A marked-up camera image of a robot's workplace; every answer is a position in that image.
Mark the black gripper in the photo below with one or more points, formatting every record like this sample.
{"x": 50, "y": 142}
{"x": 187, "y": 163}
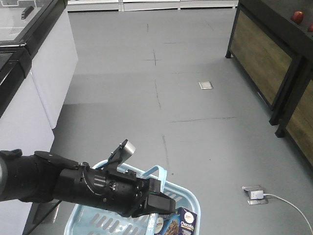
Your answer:
{"x": 112, "y": 190}

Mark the blue Chocofello cookie box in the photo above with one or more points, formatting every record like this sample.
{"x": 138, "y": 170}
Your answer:
{"x": 181, "y": 222}

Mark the light blue plastic basket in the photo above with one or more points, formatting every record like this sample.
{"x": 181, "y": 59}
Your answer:
{"x": 86, "y": 220}

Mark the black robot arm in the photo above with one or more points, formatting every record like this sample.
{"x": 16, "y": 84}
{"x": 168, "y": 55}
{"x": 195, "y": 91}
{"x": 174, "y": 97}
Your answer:
{"x": 43, "y": 177}

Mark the white power adapter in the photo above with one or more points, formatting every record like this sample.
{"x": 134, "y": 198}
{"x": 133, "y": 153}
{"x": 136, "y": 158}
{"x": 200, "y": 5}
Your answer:
{"x": 256, "y": 194}

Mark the left steel floor plate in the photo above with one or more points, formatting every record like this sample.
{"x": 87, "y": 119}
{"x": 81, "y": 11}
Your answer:
{"x": 44, "y": 208}

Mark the steel floor socket plate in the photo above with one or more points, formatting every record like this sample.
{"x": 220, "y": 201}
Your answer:
{"x": 206, "y": 85}

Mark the near white chest freezer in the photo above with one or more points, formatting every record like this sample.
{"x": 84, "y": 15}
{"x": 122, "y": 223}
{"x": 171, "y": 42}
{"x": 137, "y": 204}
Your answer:
{"x": 23, "y": 122}

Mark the white chest freezer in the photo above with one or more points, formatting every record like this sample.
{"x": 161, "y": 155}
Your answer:
{"x": 23, "y": 122}
{"x": 36, "y": 39}

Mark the black wooden display stand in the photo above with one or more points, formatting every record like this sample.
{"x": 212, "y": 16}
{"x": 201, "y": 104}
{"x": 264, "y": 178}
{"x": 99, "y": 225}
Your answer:
{"x": 271, "y": 48}

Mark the far white chest freezer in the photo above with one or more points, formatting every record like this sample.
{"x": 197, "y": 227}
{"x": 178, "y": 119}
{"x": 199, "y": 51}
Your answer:
{"x": 36, "y": 39}

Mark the white shelf base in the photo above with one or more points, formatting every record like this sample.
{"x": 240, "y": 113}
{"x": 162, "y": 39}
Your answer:
{"x": 143, "y": 5}

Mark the red apple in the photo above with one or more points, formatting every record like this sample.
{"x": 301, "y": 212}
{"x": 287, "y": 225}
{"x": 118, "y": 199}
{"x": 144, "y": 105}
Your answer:
{"x": 297, "y": 17}
{"x": 310, "y": 28}

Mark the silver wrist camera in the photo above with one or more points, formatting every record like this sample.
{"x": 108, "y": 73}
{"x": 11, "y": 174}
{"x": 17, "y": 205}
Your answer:
{"x": 123, "y": 152}

